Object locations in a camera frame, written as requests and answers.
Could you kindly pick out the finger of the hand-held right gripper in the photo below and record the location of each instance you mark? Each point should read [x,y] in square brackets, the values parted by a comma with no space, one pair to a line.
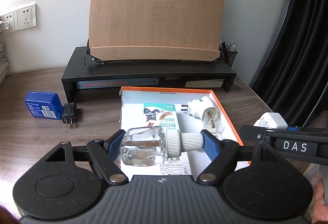
[307,129]
[252,133]

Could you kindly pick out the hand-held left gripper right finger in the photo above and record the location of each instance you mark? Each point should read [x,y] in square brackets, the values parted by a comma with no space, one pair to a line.
[208,144]

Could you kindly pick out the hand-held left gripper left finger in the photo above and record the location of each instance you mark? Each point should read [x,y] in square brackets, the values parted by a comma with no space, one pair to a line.
[114,146]

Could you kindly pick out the white power adapter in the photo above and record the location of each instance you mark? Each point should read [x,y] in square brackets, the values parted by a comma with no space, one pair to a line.
[271,121]

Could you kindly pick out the clear glass refill bottle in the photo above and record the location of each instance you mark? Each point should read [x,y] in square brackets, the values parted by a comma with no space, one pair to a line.
[146,145]

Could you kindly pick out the orange and white cardboard box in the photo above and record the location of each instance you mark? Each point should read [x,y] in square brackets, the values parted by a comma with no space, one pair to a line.
[189,116]

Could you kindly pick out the white barcode paper box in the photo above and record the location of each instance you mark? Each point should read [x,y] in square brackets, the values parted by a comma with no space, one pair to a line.
[175,166]

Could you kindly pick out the person's right hand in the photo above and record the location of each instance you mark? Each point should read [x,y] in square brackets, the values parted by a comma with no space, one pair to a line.
[319,208]

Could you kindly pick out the floral patterned cloth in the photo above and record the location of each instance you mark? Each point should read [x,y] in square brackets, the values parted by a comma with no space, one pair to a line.
[311,171]

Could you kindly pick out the white plug-in mosquito repellent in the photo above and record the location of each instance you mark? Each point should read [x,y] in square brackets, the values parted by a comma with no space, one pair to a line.
[202,112]

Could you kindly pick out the teal bandage box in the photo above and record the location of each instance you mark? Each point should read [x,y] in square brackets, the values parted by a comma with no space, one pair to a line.
[161,117]

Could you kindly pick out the black charger plug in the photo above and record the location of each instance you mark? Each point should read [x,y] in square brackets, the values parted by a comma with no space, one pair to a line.
[69,113]

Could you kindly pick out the beige envelope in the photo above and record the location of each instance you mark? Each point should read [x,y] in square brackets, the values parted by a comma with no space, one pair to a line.
[203,83]

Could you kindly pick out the black mesh pen holder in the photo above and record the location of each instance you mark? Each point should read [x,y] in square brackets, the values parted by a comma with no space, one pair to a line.
[229,58]

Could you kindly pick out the blue plastic box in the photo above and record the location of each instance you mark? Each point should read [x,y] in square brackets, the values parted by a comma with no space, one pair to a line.
[43,105]

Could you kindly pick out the black desk riser shelf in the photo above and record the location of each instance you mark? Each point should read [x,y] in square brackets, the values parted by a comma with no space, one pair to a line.
[143,70]

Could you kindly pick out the black curtain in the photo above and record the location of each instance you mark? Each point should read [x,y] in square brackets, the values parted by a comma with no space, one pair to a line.
[302,47]

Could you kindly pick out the black pen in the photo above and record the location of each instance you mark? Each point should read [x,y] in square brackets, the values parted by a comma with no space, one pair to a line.
[224,46]

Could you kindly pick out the wooden book stand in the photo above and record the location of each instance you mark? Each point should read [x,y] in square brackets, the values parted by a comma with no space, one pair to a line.
[156,8]

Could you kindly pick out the white plug in socket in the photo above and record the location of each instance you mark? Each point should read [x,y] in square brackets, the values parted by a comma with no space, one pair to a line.
[5,25]

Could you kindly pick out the white wall socket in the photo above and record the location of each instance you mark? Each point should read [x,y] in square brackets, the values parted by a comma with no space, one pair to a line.
[27,17]
[9,21]

